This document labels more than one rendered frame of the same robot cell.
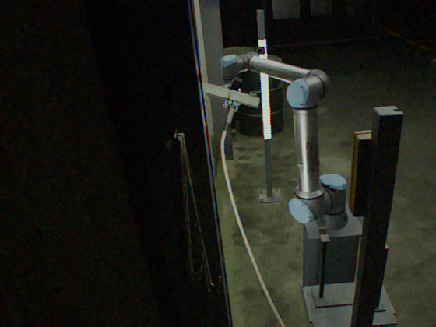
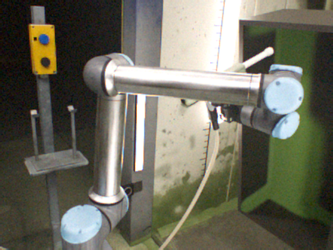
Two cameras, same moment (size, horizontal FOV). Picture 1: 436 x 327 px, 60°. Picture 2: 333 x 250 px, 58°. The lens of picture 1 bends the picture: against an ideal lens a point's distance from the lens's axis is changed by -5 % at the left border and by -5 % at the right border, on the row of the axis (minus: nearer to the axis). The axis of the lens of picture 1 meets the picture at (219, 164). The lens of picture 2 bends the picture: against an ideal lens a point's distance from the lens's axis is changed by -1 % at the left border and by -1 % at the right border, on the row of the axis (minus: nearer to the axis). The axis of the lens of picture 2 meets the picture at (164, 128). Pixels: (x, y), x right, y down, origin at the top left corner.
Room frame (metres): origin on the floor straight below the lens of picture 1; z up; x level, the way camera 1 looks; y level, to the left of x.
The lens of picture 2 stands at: (2.66, -0.95, 1.62)
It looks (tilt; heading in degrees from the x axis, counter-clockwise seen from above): 20 degrees down; 141
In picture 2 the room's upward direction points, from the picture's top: 4 degrees clockwise
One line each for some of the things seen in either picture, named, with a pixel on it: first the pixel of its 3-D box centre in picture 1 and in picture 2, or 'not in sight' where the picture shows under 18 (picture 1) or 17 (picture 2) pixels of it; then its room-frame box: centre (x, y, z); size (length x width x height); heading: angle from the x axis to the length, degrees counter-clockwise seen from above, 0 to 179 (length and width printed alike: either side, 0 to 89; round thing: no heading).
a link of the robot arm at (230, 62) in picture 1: (230, 67); (282, 85); (2.19, -0.12, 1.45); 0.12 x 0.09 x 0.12; 122
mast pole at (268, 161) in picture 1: (265, 113); not in sight; (3.03, -0.42, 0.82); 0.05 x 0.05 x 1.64; 86
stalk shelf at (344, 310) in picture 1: (348, 304); (56, 161); (1.03, -0.44, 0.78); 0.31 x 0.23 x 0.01; 86
